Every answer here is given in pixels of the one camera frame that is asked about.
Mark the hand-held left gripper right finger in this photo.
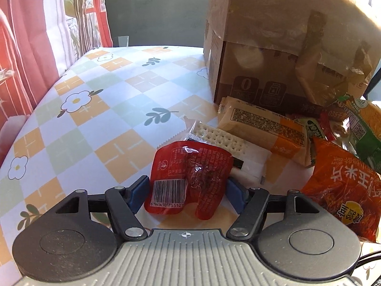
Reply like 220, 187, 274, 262
225, 177, 322, 243

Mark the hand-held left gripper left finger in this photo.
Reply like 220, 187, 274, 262
56, 175, 150, 242

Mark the red snack packet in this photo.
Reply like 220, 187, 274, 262
144, 141, 234, 220

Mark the brown cardboard box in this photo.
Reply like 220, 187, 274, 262
203, 0, 381, 108

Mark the clear wrapped cracker packet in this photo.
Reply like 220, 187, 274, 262
157, 119, 269, 186

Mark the yellow and orange cake packet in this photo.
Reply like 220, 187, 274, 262
217, 95, 314, 168

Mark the checkered floral tablecloth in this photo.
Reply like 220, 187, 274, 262
0, 45, 381, 276

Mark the orange corn chip bag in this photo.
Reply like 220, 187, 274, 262
301, 136, 381, 243

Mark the large green snack bag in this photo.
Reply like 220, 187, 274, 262
336, 95, 381, 172

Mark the printed pink curtain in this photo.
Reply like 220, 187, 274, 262
0, 0, 114, 167

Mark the black cable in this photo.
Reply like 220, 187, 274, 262
353, 250, 381, 275

